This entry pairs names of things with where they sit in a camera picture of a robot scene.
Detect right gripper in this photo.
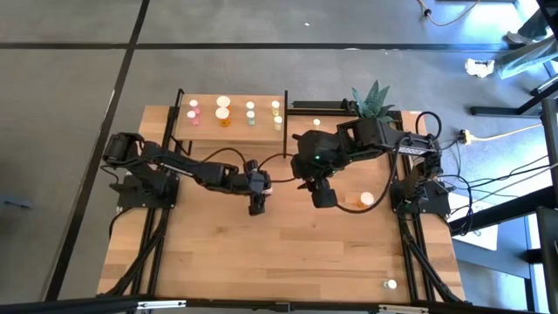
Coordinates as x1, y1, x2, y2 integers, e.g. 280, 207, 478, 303
289, 150, 337, 194

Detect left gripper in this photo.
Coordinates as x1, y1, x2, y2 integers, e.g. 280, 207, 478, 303
225, 167, 275, 198

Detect green artificial plant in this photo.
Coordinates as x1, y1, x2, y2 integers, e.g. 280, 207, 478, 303
350, 79, 396, 123

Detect black crossbar with silver brackets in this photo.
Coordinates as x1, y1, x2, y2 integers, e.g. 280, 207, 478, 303
0, 295, 558, 314

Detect white sheet on floor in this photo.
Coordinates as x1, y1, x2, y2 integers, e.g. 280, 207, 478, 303
447, 191, 499, 252

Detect crumpled white paper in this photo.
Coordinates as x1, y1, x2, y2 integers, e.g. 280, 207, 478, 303
464, 56, 497, 79

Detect person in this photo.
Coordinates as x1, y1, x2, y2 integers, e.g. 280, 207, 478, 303
494, 17, 558, 80

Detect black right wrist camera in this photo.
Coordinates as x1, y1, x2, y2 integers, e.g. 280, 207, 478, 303
312, 188, 338, 210

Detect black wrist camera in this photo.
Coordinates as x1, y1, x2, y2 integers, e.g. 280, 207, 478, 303
312, 188, 338, 210
248, 194, 268, 217

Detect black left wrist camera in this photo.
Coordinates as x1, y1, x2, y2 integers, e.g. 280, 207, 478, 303
248, 194, 268, 217

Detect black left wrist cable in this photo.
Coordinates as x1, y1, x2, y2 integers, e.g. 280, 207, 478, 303
187, 147, 298, 184

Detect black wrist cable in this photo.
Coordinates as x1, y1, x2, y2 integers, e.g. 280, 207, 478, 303
335, 111, 443, 215
187, 147, 298, 184

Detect wooden shelf black frame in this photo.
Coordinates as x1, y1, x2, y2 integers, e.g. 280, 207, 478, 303
167, 88, 288, 159

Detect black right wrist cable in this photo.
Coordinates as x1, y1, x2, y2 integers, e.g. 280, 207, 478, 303
335, 111, 443, 215

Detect black aluminium side frame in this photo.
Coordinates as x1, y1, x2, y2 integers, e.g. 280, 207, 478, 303
98, 88, 184, 302
383, 111, 466, 304

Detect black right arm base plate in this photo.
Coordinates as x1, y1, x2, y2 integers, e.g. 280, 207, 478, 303
388, 177, 451, 215

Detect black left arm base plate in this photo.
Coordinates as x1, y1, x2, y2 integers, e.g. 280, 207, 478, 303
109, 173, 180, 209

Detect black floor cables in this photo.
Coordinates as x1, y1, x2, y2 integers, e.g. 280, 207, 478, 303
435, 138, 558, 236

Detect black desk frame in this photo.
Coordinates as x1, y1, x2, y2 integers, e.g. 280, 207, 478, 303
448, 80, 558, 314

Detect cream power cord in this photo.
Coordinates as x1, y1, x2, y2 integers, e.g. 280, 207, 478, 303
472, 122, 544, 142

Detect tan cable with black plug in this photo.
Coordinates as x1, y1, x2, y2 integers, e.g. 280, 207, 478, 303
417, 0, 481, 28

